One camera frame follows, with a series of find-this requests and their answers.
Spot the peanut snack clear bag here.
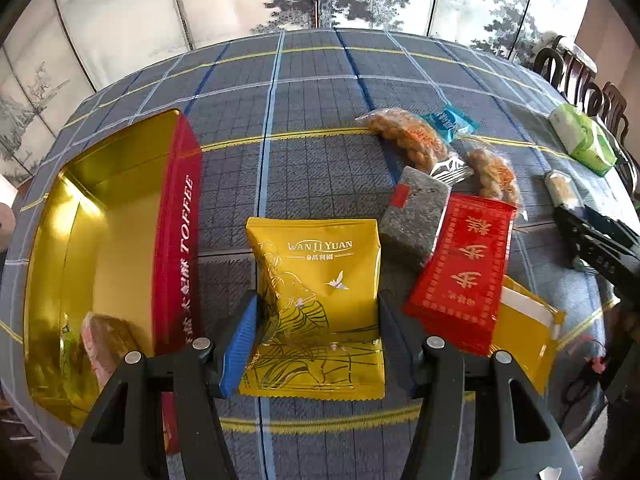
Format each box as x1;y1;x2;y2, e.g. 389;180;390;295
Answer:
356;107;474;185

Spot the pink patterned snack packet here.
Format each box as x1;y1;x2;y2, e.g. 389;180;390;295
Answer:
80;312;141;390

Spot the plaid blue tablecloth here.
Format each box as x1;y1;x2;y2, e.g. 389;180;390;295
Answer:
1;29;637;471

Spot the green tissue pack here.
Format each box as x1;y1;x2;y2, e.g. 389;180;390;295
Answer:
548;103;617;177

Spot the red gold toffee tin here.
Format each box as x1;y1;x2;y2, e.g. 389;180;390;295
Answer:
23;110;202;428

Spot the red snack packet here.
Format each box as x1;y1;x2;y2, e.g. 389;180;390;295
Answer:
402;193;516;356

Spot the yellow Wanjiyuan snack pouch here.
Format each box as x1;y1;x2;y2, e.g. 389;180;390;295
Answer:
239;217;385;401

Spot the dark wooden chair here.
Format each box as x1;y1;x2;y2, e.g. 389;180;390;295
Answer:
533;32;598;105
585;81;629;155

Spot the blue candy wrapper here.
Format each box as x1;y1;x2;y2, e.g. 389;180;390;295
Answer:
421;105;480;143

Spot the small green snack packet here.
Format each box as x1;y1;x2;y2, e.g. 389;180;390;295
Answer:
60;314;82;387

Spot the yellow packet silver strip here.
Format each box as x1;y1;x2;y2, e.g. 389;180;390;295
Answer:
489;275;565;396

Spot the painted folding screen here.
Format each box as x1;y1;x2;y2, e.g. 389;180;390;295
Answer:
1;0;588;184

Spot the round stone disc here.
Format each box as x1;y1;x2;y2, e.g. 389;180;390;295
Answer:
0;203;16;252

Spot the grey sesame cake packet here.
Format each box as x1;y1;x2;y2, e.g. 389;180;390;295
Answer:
378;166;450;272

